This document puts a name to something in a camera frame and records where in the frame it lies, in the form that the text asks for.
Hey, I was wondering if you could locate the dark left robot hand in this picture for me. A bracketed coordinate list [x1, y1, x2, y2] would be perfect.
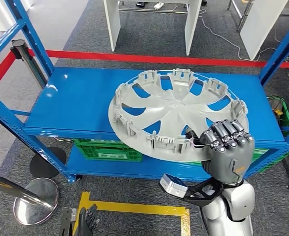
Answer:
[77, 203, 99, 236]

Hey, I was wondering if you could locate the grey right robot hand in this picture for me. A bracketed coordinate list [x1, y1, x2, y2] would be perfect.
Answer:
[185, 119, 255, 187]

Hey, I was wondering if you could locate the grey plastic wheel hubcap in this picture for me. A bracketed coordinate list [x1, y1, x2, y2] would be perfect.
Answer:
[108, 68, 249, 164]

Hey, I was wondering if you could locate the blue metal shelf rack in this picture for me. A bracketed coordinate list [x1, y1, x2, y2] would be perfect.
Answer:
[0, 0, 289, 193]

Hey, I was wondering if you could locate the white desk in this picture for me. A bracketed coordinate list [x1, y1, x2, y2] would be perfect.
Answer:
[102, 0, 203, 56]
[239, 0, 289, 61]

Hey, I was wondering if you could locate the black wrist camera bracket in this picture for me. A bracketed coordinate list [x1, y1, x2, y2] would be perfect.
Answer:
[184, 177, 224, 207]

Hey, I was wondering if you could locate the chrome stanchion post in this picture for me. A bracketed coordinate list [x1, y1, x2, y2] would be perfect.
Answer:
[0, 169, 59, 226]
[10, 39, 74, 143]

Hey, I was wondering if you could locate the black and yellow cable bundle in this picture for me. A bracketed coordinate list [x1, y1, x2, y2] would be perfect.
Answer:
[267, 96, 284, 118]

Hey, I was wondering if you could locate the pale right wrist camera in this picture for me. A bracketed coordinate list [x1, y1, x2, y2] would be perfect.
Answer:
[159, 173, 189, 199]

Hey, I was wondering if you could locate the white floor cable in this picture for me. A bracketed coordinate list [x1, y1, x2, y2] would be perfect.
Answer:
[198, 8, 278, 62]

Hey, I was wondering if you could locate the grey metal frame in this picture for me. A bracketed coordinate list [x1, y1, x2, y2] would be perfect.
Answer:
[227, 0, 252, 32]

